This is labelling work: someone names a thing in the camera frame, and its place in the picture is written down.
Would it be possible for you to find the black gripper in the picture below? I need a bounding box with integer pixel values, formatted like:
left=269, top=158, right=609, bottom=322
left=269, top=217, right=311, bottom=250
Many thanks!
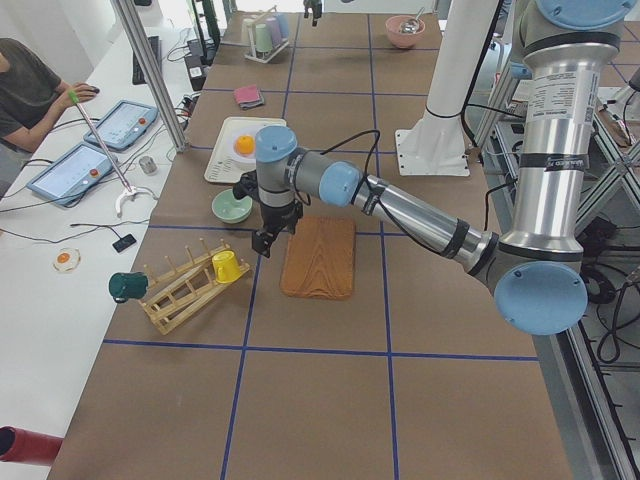
left=303, top=0, right=322, bottom=17
left=251, top=200, right=303, bottom=258

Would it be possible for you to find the orange fruit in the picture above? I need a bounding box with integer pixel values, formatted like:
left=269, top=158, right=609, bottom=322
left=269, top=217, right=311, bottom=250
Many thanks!
left=235, top=135, right=255, bottom=156

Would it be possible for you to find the white round plate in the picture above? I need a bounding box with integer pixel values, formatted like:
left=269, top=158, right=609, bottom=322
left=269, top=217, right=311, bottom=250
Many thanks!
left=225, top=126, right=260, bottom=165

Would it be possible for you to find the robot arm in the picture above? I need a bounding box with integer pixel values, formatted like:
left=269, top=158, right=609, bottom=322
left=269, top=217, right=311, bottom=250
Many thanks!
left=250, top=1, right=633, bottom=335

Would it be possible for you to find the cream bear tray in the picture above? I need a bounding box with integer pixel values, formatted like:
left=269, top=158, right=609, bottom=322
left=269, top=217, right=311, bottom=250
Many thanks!
left=204, top=116, right=287, bottom=184

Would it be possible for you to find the wooden cutting board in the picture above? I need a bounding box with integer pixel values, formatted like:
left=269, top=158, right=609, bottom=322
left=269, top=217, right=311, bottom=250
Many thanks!
left=280, top=216, right=356, bottom=300

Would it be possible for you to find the cup holder rack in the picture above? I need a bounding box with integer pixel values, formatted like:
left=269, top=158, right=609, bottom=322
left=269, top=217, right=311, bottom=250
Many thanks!
left=241, top=6, right=290, bottom=64

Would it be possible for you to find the green bowl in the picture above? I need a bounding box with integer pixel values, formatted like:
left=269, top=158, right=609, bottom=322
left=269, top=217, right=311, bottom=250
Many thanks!
left=211, top=189, right=253, bottom=224

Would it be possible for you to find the yellow cup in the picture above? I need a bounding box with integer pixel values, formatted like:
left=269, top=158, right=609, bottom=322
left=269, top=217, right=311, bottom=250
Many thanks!
left=212, top=250, right=242, bottom=284

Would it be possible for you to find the pink bowl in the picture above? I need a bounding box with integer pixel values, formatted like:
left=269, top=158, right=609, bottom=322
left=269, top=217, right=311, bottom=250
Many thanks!
left=385, top=15, right=426, bottom=49

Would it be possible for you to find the metal spoon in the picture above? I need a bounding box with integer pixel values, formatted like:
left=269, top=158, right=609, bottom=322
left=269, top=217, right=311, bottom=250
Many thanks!
left=399, top=7, right=425, bottom=35

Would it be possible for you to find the pink cloth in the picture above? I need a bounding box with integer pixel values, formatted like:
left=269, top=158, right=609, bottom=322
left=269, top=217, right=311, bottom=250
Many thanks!
left=233, top=85, right=263, bottom=104

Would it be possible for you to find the wooden dish rack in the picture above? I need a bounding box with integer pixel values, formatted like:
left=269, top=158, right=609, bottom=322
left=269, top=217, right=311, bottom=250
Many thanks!
left=138, top=238, right=251, bottom=335

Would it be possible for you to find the small metal cylinder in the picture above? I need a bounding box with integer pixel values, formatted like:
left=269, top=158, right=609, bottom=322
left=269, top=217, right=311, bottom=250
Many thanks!
left=138, top=156, right=158, bottom=175

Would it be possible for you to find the pink reacher grabber stick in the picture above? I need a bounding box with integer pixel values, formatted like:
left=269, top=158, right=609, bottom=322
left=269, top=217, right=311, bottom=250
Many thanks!
left=66, top=89, right=159, bottom=218

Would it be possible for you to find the small black device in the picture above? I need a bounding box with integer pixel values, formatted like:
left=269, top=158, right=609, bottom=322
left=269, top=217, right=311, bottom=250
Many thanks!
left=112, top=234, right=137, bottom=253

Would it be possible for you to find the dark green cup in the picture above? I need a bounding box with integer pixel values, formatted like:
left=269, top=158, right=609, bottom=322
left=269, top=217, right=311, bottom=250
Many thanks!
left=108, top=272, right=149, bottom=303

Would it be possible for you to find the far blue teach pendant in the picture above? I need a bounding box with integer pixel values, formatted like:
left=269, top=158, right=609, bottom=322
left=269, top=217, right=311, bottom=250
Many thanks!
left=95, top=100, right=158, bottom=152

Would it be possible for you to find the blue teach pendant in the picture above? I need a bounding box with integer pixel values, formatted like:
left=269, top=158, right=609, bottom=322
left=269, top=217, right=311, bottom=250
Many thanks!
left=26, top=143, right=113, bottom=206
left=95, top=100, right=158, bottom=152

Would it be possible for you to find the black keyboard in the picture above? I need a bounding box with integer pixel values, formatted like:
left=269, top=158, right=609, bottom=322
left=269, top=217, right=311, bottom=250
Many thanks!
left=131, top=35, right=162, bottom=85

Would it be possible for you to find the near blue teach pendant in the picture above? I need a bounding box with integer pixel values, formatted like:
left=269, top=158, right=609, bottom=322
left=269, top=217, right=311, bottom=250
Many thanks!
left=26, top=143, right=113, bottom=206

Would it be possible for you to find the fried egg toy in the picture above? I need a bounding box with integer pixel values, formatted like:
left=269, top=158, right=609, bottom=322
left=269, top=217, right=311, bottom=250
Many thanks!
left=52, top=248, right=81, bottom=273

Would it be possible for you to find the person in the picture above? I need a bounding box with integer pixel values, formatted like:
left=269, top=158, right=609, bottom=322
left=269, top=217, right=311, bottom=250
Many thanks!
left=1, top=38, right=98, bottom=193

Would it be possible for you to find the red cylinder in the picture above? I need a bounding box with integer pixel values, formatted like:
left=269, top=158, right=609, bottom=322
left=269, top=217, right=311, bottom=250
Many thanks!
left=1, top=426, right=63, bottom=466

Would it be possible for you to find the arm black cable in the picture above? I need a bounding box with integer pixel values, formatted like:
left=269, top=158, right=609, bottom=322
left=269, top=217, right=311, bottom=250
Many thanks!
left=319, top=129, right=451, bottom=251

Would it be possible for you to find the aluminium frame post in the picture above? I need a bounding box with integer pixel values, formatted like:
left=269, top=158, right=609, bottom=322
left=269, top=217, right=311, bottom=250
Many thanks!
left=111, top=0, right=187, bottom=153

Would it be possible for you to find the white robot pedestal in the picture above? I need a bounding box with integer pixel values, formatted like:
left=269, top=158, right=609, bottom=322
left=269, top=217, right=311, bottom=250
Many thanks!
left=396, top=0, right=510, bottom=177

